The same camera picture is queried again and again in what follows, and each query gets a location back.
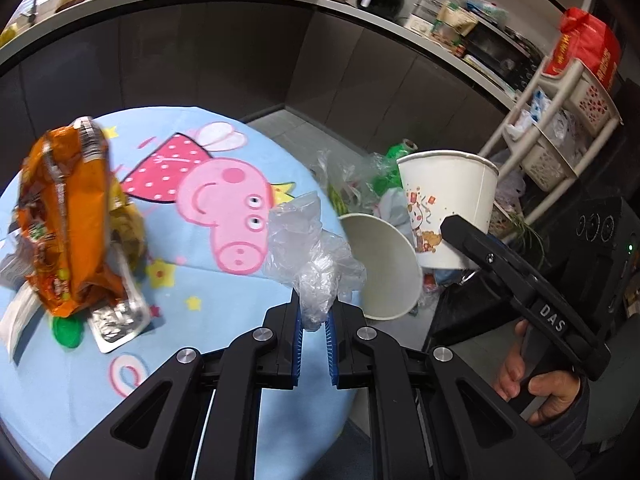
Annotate white paper strip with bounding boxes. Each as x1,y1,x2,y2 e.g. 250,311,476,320
0,280,43,363

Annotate green onions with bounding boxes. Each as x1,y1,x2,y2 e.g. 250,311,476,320
492,200,548,266

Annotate blue white packet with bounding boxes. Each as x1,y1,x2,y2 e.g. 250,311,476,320
530,87,556,126

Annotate beige plastic basket rack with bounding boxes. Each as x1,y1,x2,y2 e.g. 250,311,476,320
477,57,623,241

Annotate black microwave oven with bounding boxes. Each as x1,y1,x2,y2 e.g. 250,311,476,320
462,22,543,93

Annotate silver foil blister pack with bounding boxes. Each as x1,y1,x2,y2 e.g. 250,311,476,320
87,245,153,356

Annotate grey kitchen counter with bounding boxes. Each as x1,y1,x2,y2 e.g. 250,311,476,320
0,0,521,126

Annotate white blue plastic bag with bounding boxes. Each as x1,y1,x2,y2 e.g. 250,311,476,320
378,187,416,233

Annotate clear plastic wrap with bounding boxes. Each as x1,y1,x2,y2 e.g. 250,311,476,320
262,192,368,333

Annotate blue cartoon pig blanket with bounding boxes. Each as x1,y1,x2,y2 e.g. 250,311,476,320
0,106,368,471

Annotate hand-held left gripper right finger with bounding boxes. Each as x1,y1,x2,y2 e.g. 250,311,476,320
325,300,576,480

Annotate white steamer appliance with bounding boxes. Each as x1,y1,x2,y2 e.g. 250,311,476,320
404,0,441,36

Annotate red gift bag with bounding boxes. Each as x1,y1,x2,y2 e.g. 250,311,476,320
542,7,623,93

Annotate yellow snack bag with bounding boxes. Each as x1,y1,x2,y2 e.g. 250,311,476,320
107,177,148,271

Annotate green plastic bottle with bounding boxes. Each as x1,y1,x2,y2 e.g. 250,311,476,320
385,139,418,196

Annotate plain white paper bucket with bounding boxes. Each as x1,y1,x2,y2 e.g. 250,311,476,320
337,212,426,322

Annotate clear plastic bags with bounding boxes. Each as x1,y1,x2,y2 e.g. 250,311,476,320
310,150,401,221

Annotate printed white paper cup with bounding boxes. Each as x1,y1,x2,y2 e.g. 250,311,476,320
396,150,501,272

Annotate green bottle cap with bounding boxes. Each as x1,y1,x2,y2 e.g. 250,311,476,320
50,315,86,350

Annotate person's right forearm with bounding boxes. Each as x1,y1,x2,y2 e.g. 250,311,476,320
530,377,601,478

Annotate person's right hand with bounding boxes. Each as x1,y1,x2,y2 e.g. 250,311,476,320
492,320,583,426

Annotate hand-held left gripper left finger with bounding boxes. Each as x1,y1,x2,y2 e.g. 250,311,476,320
50,292,303,480

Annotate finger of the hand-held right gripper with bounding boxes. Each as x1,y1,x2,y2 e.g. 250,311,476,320
440,214,506,271

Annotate green beige food packet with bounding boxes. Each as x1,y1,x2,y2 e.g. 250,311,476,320
432,0,481,46

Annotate white crumpled wrapper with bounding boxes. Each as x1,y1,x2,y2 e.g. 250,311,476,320
0,225,36,288

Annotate orange snack bag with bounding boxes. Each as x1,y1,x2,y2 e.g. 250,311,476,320
12,115,128,318

